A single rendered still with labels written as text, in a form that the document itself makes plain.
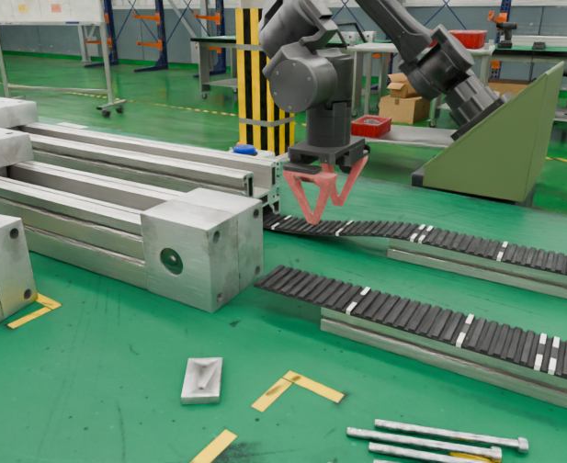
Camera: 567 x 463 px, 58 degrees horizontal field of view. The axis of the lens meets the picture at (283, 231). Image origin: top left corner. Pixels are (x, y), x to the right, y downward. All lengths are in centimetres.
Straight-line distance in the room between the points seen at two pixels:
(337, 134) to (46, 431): 44
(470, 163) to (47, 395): 72
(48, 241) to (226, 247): 26
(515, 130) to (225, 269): 55
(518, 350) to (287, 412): 20
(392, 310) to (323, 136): 25
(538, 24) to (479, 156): 728
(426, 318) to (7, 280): 41
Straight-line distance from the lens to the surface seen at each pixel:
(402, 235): 66
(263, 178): 77
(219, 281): 54
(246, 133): 410
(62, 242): 68
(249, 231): 57
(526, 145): 91
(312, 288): 52
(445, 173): 95
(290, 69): 57
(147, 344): 51
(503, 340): 48
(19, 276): 60
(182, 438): 41
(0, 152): 84
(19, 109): 115
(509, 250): 66
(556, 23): 814
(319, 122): 64
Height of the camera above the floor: 107
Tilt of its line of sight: 23 degrees down
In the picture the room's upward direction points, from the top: straight up
